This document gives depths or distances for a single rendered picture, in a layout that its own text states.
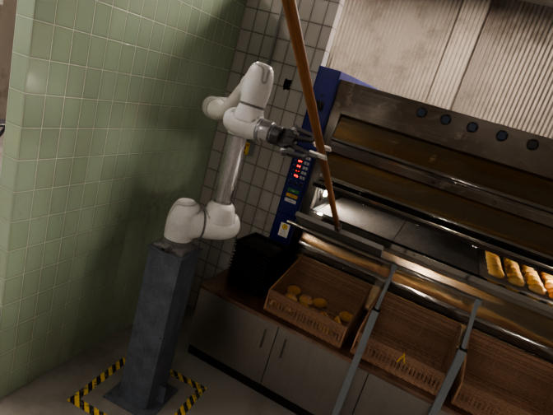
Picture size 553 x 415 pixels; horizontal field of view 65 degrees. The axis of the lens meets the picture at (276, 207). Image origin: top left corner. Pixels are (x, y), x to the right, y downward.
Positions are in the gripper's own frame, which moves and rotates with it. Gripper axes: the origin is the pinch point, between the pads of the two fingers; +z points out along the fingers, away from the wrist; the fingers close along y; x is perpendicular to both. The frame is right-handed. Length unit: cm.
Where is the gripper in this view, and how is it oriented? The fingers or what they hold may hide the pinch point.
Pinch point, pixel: (320, 151)
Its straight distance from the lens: 163.1
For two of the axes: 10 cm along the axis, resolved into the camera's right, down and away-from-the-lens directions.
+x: -1.9, -3.3, -9.2
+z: 8.8, 3.6, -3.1
